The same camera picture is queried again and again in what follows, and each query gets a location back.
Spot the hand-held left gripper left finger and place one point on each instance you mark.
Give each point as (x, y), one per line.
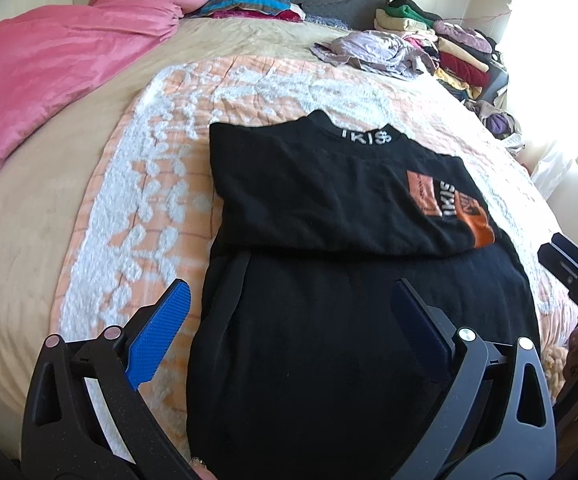
(161, 330)

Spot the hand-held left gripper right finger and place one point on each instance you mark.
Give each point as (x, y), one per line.
(419, 322)

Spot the black sweater with orange cuffs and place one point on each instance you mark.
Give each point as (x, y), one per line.
(319, 200)

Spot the plastic bag of clothes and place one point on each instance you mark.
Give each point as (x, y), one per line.
(499, 122)

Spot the stack of folded clothes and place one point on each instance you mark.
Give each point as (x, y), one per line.
(464, 60)

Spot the person's left hand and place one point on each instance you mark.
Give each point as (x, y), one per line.
(204, 470)

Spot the orange and white patterned blanket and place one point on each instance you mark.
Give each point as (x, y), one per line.
(134, 220)

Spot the bed with beige sheet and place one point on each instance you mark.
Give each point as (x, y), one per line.
(34, 240)

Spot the grey bedside furniture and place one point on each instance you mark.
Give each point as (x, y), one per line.
(496, 82)

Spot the white curtain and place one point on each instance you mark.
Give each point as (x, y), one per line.
(554, 35)

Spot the lilac crumpled garment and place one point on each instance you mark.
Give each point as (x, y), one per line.
(369, 47)

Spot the pink duvet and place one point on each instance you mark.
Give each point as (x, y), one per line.
(44, 60)

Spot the blue patterned cloth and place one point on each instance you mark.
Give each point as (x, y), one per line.
(326, 21)

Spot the dark red pillow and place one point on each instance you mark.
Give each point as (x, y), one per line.
(289, 16)

